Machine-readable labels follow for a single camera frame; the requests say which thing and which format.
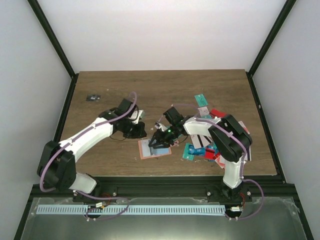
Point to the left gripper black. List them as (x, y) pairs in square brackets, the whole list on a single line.
[(140, 133)]

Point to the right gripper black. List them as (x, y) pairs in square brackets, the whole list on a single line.
[(159, 136)]

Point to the teal VIP card small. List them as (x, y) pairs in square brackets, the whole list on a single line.
[(154, 151)]

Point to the pink leather card holder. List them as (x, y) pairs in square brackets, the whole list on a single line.
[(147, 152)]

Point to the white card magnetic stripe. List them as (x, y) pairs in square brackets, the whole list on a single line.
[(200, 141)]

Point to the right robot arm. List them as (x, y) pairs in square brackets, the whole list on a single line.
[(231, 139)]

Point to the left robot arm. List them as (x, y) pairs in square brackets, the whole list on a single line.
[(57, 166)]

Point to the dark blue card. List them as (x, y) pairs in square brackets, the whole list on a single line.
[(197, 151)]

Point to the white floral card upper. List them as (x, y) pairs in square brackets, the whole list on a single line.
[(203, 111)]

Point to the teal card far top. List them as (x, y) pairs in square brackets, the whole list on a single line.
[(201, 100)]

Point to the red card top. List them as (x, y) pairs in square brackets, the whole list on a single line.
[(216, 113)]

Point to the small black tag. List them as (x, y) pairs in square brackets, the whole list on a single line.
[(93, 98)]

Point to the light blue slotted strip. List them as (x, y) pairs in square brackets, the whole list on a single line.
[(202, 210)]

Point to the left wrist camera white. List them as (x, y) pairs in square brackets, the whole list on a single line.
[(137, 115)]

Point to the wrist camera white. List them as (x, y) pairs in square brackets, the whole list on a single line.
[(159, 126), (137, 115)]

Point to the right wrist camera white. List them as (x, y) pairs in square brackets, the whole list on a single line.
[(159, 126)]

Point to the black aluminium front rail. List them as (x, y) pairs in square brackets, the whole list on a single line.
[(182, 186)]

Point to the left frame post black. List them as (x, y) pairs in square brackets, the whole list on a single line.
[(42, 19)]

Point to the frame post black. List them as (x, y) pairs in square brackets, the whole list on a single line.
[(42, 19), (276, 27)]

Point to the right frame post black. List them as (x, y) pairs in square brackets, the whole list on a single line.
[(276, 27)]

